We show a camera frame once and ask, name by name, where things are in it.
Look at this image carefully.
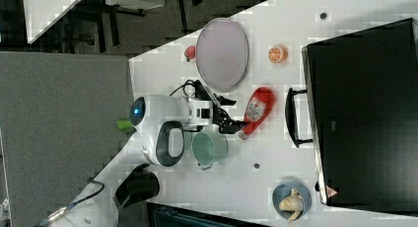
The green cylinder at table edge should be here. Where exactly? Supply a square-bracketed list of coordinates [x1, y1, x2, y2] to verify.
[116, 119, 132, 130]

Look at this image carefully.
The toy peeled banana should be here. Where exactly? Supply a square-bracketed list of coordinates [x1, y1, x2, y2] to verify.
[279, 189, 304, 222]

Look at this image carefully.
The green metal mug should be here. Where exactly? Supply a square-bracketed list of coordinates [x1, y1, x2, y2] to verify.
[191, 131, 229, 171]

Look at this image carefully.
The white side table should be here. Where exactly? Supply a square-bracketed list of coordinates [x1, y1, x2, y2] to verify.
[23, 0, 81, 43]

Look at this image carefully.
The large grey round plate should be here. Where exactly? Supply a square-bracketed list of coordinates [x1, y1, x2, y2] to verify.
[196, 18, 249, 92]

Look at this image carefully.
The blue metal frame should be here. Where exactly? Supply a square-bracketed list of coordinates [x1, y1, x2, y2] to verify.
[147, 202, 268, 227]

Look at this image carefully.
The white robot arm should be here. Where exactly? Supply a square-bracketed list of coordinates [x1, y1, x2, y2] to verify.
[34, 80, 246, 227]

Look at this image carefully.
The red ketchup bottle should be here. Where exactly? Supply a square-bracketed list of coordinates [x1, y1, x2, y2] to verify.
[239, 87, 276, 140]

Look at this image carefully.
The green plastic colander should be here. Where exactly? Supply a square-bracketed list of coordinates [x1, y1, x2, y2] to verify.
[183, 131, 192, 151]

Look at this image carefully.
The blue bowl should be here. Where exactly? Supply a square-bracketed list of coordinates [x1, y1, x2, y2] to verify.
[272, 182, 312, 222]

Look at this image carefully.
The toy orange half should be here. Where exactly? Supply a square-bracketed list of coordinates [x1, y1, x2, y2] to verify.
[268, 44, 288, 63]

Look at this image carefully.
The black silver toaster oven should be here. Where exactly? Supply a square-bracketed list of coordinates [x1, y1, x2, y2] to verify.
[301, 18, 418, 216]

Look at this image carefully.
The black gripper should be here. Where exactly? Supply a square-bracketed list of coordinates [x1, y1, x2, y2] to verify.
[213, 96, 247, 134]

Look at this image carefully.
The toy strawberry near plate top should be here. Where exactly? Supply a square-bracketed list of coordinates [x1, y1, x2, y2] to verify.
[184, 45, 196, 62]

